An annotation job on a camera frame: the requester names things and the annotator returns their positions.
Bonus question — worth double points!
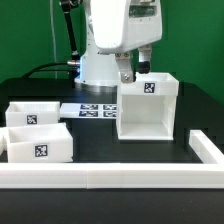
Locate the black camera stand pole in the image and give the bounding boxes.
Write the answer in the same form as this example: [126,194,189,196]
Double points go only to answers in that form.
[59,0,80,60]

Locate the white front drawer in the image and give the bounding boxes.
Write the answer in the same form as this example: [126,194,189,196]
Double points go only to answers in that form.
[5,123,73,163]

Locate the white drawer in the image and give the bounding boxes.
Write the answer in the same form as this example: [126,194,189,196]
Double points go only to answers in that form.
[5,101,60,127]
[5,123,73,163]

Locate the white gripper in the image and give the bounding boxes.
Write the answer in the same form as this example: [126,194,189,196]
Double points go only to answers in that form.
[90,0,162,83]

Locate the black cable bundle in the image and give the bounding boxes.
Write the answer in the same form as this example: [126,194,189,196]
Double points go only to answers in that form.
[21,61,81,79]

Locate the white drawer cabinet box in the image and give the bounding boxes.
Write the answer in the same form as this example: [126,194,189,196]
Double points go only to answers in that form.
[116,72,179,140]

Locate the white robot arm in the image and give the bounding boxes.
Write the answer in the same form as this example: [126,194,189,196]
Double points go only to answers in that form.
[76,0,162,92]

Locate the white rear drawer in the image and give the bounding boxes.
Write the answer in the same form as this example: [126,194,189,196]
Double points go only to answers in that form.
[5,101,60,127]

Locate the white marker plate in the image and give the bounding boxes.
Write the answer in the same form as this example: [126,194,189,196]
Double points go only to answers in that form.
[60,103,117,119]

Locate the white thin cable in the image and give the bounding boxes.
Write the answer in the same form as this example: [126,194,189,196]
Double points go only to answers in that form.
[49,0,58,80]

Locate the white U-shaped fence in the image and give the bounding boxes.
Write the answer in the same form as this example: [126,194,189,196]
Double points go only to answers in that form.
[0,130,224,189]

